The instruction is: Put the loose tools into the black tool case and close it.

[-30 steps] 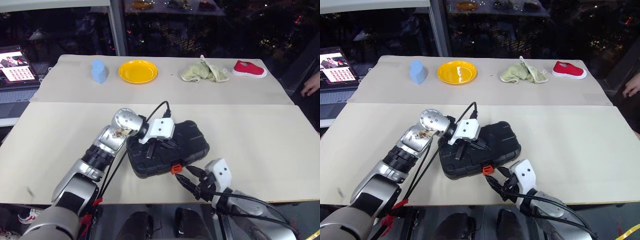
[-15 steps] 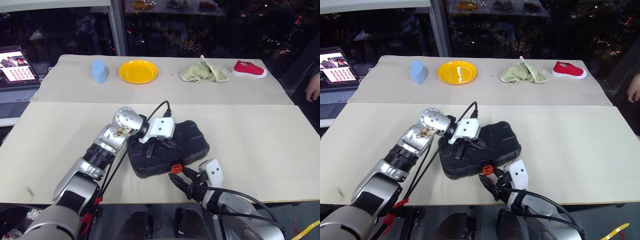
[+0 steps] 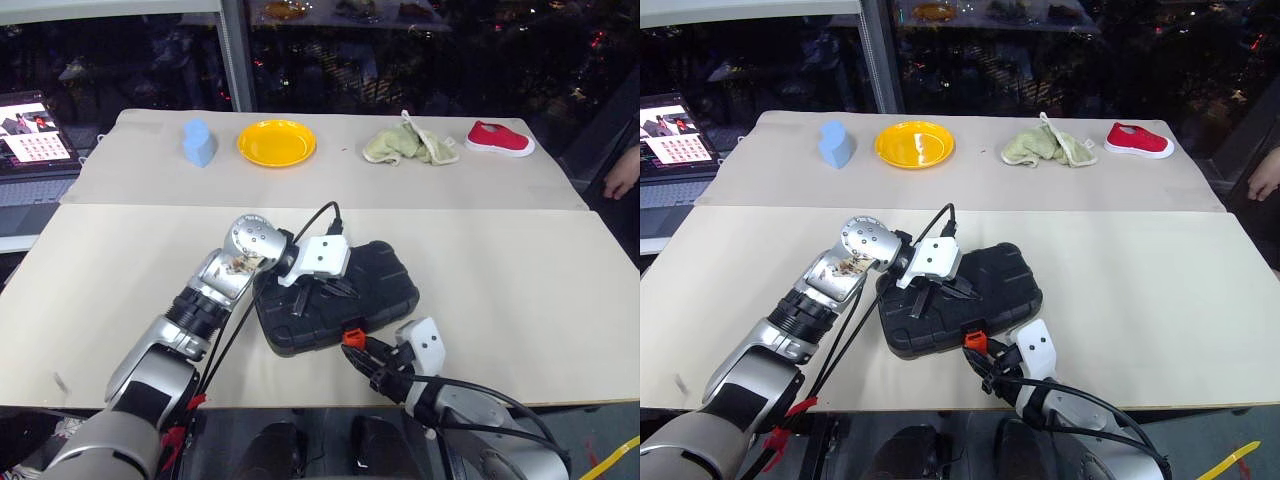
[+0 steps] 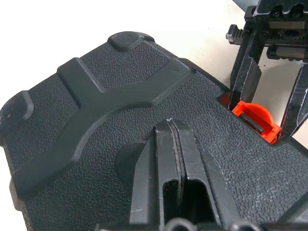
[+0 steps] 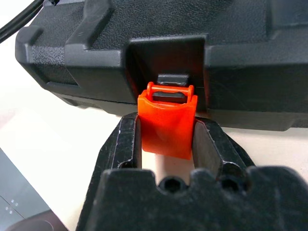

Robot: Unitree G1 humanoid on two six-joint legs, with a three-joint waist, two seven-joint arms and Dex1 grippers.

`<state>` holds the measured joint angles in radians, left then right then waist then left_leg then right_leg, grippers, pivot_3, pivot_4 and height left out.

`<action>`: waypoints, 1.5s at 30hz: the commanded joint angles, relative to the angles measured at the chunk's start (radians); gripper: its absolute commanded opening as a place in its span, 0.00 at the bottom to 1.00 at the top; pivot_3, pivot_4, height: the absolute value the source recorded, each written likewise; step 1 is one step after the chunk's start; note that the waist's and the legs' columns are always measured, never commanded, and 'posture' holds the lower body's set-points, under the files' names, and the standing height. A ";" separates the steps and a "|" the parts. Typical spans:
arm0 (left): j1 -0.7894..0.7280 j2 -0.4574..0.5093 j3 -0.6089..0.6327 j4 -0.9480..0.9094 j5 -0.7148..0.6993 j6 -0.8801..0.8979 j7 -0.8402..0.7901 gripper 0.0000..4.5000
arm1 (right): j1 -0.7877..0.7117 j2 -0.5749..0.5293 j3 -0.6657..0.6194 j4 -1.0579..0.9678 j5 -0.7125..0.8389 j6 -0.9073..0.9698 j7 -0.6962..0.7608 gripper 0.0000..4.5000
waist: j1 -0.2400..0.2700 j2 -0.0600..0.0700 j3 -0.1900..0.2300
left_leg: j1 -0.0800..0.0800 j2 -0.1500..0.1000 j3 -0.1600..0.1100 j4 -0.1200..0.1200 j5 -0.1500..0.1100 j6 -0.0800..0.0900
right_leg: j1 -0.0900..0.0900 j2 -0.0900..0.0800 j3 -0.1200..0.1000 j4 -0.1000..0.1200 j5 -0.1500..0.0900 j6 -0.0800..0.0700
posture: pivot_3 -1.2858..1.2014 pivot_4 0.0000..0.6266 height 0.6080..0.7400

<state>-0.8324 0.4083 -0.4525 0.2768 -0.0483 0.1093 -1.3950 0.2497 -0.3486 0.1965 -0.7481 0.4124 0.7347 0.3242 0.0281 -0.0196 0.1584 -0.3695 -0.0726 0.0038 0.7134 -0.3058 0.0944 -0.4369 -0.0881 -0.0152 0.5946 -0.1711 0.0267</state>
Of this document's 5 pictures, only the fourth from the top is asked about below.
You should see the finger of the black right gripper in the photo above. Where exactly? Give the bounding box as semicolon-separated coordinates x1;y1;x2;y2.
281;64;308;138
229;31;268;110

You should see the orange case latch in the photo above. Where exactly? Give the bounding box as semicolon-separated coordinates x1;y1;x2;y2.
219;93;282;145

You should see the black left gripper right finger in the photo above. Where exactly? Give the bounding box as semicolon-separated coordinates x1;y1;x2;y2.
169;119;242;224

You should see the black tool case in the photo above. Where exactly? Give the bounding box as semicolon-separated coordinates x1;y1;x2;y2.
0;30;308;231

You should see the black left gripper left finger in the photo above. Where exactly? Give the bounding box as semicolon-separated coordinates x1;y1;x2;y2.
129;119;184;224

